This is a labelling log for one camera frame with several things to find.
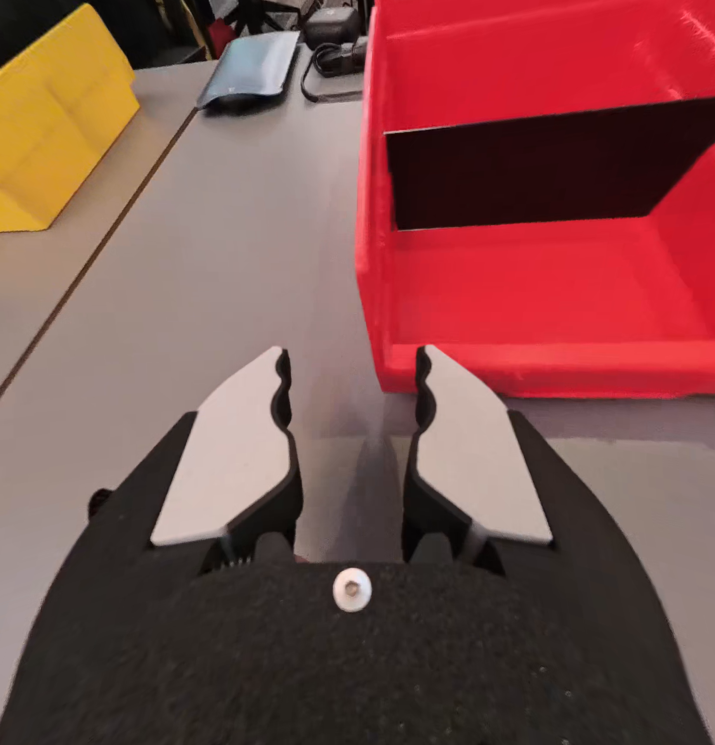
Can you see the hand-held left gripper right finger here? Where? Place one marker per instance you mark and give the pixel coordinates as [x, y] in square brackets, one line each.
[480, 460]

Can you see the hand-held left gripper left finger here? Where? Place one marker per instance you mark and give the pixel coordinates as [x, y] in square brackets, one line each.
[229, 454]

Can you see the red plastic bin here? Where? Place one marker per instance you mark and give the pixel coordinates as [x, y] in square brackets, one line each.
[538, 302]

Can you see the grey desk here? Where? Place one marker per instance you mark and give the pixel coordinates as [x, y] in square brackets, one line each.
[247, 262]
[55, 273]

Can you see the black bin divider panel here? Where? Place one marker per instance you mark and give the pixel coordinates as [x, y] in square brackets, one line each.
[538, 169]

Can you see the yellow plastic bin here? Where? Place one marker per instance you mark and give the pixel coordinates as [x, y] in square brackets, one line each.
[55, 128]

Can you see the dark blue pouch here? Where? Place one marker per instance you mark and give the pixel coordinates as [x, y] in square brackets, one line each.
[250, 70]

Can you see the black power adapter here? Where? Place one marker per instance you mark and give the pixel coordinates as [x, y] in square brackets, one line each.
[333, 26]

